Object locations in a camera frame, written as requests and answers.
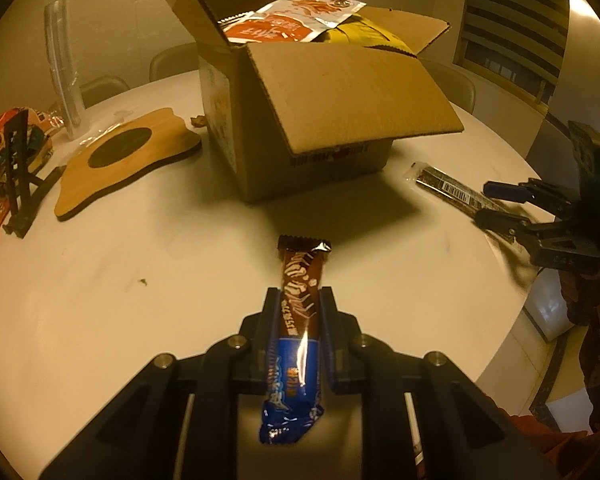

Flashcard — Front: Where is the white orange snack packet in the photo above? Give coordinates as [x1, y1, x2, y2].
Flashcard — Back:
[219, 0, 367, 43]

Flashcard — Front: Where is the stainless steel refrigerator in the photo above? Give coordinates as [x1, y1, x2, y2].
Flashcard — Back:
[522, 0, 600, 343]

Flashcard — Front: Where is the brown and blue chocolate bar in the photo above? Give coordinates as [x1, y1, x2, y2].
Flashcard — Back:
[257, 234, 333, 445]

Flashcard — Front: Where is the black folding phone stand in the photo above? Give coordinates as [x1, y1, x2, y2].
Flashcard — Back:
[2, 110, 66, 238]

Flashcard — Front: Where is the beige chair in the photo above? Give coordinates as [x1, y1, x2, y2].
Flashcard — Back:
[47, 75, 131, 111]
[149, 42, 203, 82]
[422, 59, 477, 113]

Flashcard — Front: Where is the clear plastic wrapper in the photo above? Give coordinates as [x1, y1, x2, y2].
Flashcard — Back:
[75, 110, 131, 151]

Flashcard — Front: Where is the yellow snack packet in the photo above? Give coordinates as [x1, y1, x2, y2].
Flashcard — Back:
[325, 12, 418, 58]

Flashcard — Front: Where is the clear plastic cup sleeve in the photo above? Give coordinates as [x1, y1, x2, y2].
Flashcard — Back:
[44, 0, 86, 140]

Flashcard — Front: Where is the dark seaweed strip packet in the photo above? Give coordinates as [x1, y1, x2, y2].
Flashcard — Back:
[404, 161, 518, 218]

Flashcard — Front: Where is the striped window blind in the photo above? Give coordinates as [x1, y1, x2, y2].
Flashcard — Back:
[452, 0, 571, 106]

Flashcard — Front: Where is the brown cardboard box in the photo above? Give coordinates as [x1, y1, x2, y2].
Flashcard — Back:
[161, 0, 465, 204]

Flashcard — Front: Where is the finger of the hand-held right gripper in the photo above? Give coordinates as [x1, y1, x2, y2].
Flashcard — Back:
[482, 178, 579, 209]
[475, 208, 535, 244]

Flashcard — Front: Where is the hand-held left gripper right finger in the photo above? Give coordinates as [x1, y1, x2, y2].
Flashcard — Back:
[320, 286, 563, 480]

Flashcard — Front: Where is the wooden trivet with dark circle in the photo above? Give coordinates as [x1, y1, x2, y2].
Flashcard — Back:
[54, 107, 202, 221]

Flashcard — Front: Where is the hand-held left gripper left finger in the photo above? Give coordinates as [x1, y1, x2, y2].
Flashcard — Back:
[39, 287, 281, 480]

